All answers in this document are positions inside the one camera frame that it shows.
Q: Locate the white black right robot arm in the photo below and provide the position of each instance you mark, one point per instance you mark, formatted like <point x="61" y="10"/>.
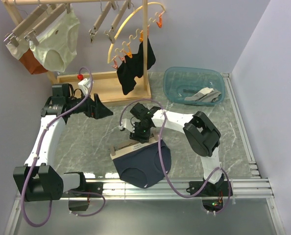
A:
<point x="203" y="138"/>

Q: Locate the orange cream hanging underwear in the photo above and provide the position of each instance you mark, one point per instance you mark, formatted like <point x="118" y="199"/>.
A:
<point x="23" y="54"/>

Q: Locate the wooden rack base tray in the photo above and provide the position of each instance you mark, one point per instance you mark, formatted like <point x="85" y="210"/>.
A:
<point x="108" y="87"/>

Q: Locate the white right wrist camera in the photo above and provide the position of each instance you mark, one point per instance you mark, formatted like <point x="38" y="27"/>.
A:
<point x="126" y="124"/>

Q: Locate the beige hanger far left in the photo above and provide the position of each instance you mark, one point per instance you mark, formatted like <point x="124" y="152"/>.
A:
<point x="32" y="19"/>

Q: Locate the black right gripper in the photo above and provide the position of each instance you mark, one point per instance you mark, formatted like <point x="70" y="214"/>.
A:
<point x="135" y="135"/>

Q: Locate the aluminium mounting rail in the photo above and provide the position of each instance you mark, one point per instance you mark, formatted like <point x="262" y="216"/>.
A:
<point x="115" y="189"/>

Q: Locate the wooden rack right post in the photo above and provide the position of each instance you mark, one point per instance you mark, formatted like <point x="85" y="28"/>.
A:
<point x="145" y="35"/>

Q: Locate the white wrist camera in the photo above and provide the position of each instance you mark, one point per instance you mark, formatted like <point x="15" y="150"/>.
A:
<point x="126" y="124"/>
<point x="84" y="84"/>

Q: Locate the beige clip hanger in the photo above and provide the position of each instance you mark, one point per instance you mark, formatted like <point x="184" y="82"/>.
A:
<point x="129" y="146"/>
<point x="104" y="11"/>

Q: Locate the yellow curved clip hanger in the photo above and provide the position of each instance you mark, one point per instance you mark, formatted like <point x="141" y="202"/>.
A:
<point x="119" y="53"/>

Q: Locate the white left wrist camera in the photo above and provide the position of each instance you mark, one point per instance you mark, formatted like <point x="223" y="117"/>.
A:
<point x="84" y="84"/>

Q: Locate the teal plastic basin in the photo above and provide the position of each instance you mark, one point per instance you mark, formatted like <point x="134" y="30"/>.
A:
<point x="182" y="82"/>

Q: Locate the navy underwear cream waistband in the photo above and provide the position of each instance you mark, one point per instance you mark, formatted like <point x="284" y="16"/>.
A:
<point x="141" y="167"/>

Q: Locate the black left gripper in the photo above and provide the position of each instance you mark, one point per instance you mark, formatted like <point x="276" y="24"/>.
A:
<point x="95" y="108"/>

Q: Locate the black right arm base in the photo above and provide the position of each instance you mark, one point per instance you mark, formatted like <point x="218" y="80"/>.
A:
<point x="210" y="190"/>

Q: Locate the wooden rack top bar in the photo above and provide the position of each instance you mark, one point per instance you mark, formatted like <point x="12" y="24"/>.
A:
<point x="37" y="2"/>

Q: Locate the cream white hanging underwear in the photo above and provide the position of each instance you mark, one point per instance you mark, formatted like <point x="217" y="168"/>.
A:
<point x="57" y="44"/>

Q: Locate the grey and pink underwear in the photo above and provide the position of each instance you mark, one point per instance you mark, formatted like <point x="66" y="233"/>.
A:
<point x="205" y="95"/>

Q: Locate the beige hanger holding underwear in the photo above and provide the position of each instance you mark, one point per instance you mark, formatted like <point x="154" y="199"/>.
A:
<point x="46" y="22"/>

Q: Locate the beige hanging clip hanger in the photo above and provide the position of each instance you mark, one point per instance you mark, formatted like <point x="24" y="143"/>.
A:
<point x="104" y="11"/>

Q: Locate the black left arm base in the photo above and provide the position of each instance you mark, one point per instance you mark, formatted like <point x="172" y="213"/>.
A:
<point x="89" y="190"/>

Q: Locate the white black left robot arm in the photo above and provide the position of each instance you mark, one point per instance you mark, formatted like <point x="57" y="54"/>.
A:
<point x="37" y="180"/>

